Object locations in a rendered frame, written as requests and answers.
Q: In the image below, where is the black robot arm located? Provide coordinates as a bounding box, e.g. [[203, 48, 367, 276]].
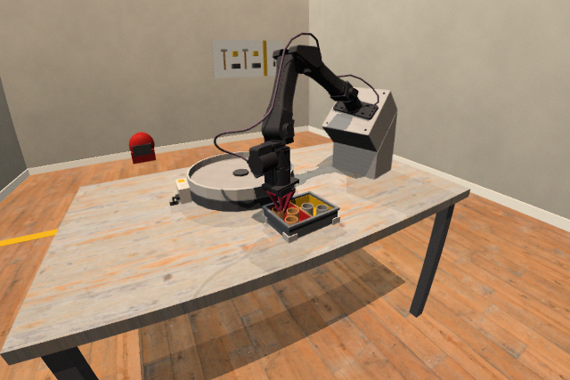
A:
[[248, 45, 379, 185]]

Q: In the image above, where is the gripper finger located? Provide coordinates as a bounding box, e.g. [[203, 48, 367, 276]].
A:
[[278, 190, 296, 211], [266, 191, 288, 212]]

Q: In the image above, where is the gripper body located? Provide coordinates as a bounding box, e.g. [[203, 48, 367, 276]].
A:
[[262, 166, 299, 198]]

